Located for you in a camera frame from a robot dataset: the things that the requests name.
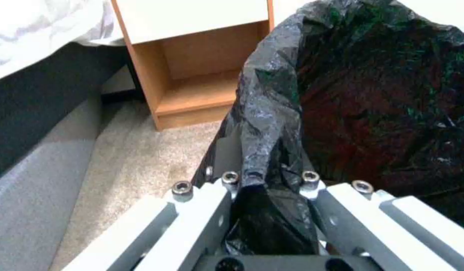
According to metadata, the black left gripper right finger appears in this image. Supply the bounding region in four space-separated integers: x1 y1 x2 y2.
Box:
291 146 464 271

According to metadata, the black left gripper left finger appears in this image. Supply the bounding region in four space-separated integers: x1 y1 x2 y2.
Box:
61 132 241 271

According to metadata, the trash bin with black bag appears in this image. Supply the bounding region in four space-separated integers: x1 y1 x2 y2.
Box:
220 0 464 256

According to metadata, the wooden bedside cabinet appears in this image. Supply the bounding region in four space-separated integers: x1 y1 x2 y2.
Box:
111 0 275 131

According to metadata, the grey upholstered bed base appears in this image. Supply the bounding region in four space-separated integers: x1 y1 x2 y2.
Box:
0 44 140 271

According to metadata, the white cabinet drawer front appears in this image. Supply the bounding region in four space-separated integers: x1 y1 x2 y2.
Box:
114 0 273 45

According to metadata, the white bed duvet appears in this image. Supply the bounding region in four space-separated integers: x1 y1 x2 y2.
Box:
0 0 126 83

